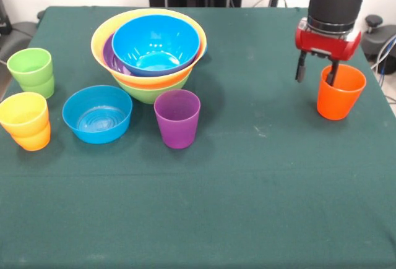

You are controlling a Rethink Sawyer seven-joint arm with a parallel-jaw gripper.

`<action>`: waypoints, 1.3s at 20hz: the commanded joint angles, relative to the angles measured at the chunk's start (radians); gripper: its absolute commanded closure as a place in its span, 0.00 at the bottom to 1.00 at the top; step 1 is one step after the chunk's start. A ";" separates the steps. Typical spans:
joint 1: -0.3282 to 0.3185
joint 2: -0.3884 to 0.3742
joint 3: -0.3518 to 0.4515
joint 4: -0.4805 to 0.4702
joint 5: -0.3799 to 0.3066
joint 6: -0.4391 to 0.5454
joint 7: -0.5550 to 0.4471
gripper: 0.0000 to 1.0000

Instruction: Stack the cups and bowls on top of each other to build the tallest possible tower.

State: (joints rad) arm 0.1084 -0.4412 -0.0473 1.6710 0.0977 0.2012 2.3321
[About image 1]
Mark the yellow bowl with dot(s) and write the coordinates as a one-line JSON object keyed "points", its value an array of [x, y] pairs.
{"points": [[102, 34]]}

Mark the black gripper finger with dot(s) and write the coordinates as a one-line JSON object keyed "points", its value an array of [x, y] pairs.
{"points": [[332, 74], [301, 68]]}

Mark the green cup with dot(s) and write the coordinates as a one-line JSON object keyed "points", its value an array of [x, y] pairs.
{"points": [[29, 74], [41, 91]]}

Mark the red-orange cup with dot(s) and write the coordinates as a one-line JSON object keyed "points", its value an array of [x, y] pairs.
{"points": [[338, 105]]}

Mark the green bowl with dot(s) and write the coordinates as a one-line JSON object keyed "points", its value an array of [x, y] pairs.
{"points": [[148, 96]]}

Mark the small blue bowl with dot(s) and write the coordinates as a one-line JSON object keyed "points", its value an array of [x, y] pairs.
{"points": [[97, 134]]}

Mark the purple cup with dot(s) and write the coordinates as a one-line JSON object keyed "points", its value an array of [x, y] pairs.
{"points": [[178, 130]]}

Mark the large blue bowl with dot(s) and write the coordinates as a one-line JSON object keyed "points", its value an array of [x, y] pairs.
{"points": [[154, 40]]}

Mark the black plug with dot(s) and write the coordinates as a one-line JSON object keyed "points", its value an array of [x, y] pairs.
{"points": [[273, 0]]}

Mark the yellow cup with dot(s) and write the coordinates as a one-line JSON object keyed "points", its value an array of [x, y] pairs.
{"points": [[23, 125]]}

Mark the blue cup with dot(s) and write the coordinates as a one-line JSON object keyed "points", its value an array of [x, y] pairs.
{"points": [[205, 51]]}

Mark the black table clamp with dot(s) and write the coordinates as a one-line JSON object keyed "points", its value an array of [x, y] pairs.
{"points": [[40, 15]]}

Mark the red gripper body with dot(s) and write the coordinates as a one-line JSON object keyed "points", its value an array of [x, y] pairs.
{"points": [[325, 44]]}

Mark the dark green table cloth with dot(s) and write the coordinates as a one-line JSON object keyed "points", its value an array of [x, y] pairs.
{"points": [[198, 204]]}

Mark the dark equipment box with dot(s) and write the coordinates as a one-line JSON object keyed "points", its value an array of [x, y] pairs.
{"points": [[3, 18]]}

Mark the purple bowl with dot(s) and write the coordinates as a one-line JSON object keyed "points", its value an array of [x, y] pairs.
{"points": [[111, 55]]}

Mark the orange cup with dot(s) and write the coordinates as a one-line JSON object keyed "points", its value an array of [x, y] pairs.
{"points": [[32, 143]]}

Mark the black stand with knob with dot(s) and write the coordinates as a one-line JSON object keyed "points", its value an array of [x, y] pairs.
{"points": [[377, 34]]}

